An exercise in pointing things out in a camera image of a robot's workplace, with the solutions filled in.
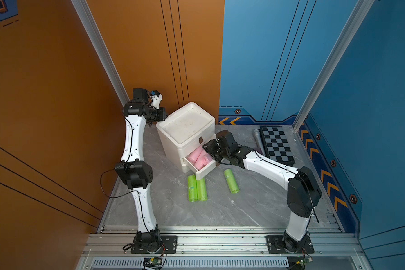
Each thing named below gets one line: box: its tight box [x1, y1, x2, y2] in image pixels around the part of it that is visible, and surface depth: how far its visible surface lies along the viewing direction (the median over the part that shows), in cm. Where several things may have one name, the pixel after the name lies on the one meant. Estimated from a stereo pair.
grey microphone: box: [252, 128, 265, 157], surface depth 111 cm
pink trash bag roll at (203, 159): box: [194, 150, 214, 171], surface depth 88 cm
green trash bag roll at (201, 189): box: [195, 177, 208, 202], surface depth 89 cm
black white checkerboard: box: [258, 125, 296, 166], surface depth 108 cm
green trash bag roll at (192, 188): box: [187, 174, 198, 202], surface depth 88 cm
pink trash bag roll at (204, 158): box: [195, 148, 215, 165], surface depth 88 cm
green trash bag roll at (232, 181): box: [223, 168, 241, 195], surface depth 92 cm
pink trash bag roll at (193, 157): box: [187, 145, 204, 164], surface depth 91 cm
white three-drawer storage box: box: [156, 102, 220, 180], surface depth 89 cm
